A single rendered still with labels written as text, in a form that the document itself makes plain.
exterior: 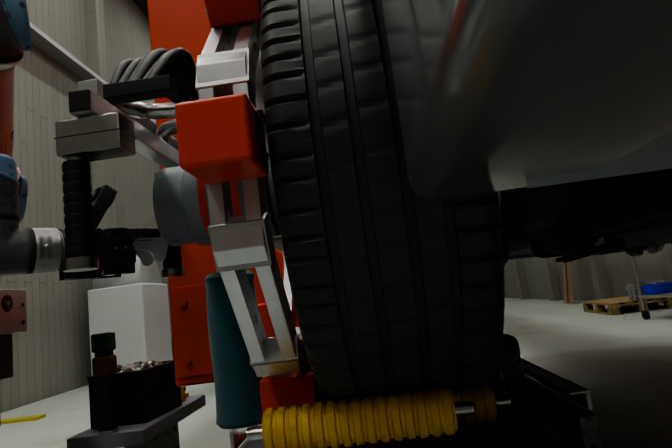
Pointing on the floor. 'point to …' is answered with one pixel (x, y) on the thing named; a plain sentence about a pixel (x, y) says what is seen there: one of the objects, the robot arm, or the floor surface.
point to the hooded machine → (133, 314)
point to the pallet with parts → (627, 302)
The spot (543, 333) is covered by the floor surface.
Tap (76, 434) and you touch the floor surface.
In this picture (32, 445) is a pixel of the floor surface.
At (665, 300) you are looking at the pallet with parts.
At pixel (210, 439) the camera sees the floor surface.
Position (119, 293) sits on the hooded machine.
